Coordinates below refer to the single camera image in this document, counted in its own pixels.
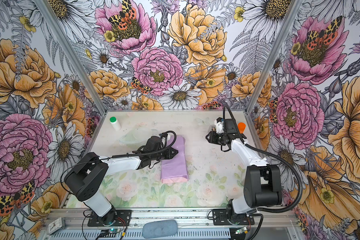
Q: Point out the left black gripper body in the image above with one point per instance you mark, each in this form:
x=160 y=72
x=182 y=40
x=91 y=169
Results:
x=157 y=155

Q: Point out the pink wrapping paper sheet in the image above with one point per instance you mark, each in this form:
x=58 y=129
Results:
x=175 y=170

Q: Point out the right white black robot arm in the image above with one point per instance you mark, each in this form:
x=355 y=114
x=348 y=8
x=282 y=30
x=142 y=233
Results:
x=262 y=184

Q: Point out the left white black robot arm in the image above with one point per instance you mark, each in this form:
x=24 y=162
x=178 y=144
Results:
x=85 y=179

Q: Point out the orange bottle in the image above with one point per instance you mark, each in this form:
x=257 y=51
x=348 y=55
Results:
x=241 y=127

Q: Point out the white bottle green cap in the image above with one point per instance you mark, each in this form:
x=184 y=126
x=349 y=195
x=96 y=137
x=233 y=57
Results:
x=115 y=123

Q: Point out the grey foam pad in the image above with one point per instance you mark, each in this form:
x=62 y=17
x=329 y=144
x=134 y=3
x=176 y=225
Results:
x=160 y=229

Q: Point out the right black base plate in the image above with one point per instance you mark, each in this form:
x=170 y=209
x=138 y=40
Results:
x=219 y=216

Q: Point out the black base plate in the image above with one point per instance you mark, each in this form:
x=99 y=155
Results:
x=121 y=218
x=219 y=216

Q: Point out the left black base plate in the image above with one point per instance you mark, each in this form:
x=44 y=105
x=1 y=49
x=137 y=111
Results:
x=121 y=218

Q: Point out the aluminium front rail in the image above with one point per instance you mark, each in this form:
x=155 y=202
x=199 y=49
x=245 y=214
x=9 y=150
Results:
x=185 y=217

